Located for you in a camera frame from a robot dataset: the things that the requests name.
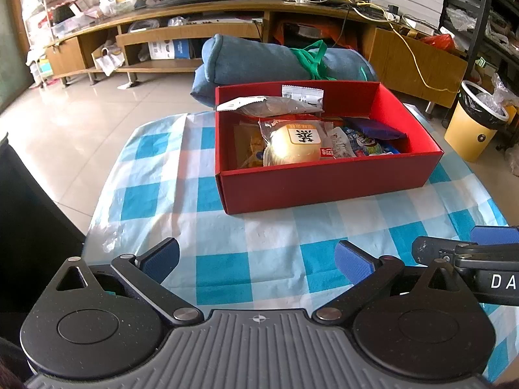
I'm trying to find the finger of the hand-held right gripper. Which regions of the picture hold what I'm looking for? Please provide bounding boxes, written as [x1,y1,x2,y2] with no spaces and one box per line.
[411,237,479,268]
[470,226,519,246]

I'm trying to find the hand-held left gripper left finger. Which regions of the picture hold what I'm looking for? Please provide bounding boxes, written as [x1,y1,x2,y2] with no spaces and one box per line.
[54,237,204,327]

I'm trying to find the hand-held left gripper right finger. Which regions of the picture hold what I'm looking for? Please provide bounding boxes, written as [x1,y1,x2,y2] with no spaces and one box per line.
[312,240,467,325]

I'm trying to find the red cardboard box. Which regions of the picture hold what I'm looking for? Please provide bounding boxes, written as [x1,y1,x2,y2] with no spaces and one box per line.
[214,81,445,215]

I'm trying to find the blue snack packet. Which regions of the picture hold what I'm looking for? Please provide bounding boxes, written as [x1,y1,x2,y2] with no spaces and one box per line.
[343,127,400,157]

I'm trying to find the round cake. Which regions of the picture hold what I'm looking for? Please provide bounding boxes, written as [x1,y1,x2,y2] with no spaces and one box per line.
[259,119,337,167]

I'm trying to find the purple snack packet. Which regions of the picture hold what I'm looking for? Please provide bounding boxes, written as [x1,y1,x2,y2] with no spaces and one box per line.
[344,117,408,140]

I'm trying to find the white wafer packet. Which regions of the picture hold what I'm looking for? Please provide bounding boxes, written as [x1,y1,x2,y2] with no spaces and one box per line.
[282,85,325,110]

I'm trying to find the white spicy strips bag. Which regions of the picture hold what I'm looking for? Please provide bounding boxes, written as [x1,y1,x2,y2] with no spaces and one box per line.
[216,95,325,117]

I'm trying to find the blue white checked tablecloth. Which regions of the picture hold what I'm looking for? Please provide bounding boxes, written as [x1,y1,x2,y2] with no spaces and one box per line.
[83,105,509,382]

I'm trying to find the yellow trash bin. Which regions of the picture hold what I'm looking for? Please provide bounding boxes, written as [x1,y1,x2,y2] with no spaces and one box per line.
[444,80,509,163]

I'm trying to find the dark furniture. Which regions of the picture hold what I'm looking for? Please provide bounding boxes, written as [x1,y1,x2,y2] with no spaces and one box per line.
[0,134,86,312]

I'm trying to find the yellow snack packet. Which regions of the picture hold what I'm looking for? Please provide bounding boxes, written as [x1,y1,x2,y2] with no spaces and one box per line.
[233,124,268,169]

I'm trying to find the clear plastic bag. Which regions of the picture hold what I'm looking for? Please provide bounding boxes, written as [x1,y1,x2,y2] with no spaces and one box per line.
[490,74,519,108]

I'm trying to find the red plastic bag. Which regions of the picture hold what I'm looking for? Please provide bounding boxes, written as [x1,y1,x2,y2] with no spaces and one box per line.
[419,32,457,53]

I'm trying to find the white paper bag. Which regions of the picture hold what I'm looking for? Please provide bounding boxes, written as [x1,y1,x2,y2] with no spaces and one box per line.
[92,46,126,77]

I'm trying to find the white and blue box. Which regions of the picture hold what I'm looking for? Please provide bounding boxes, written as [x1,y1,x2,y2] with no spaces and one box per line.
[148,40,193,61]

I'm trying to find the blue rolled cushion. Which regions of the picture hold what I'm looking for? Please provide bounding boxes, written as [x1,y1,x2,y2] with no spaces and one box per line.
[190,33,378,110]

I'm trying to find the plastic drawer tower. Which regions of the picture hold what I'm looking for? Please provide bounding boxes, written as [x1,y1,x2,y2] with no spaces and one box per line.
[26,49,54,88]

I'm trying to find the orange plastic bag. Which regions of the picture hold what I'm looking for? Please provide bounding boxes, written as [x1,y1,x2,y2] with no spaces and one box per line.
[276,20,357,49]

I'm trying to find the wooden television cabinet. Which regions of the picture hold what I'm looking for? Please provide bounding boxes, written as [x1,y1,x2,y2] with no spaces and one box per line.
[42,0,469,110]

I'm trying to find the yellow cable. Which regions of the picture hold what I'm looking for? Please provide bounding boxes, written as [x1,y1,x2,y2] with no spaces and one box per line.
[389,20,459,94]

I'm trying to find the green cloth strap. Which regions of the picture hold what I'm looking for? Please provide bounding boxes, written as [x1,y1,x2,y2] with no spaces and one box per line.
[290,41,376,82]

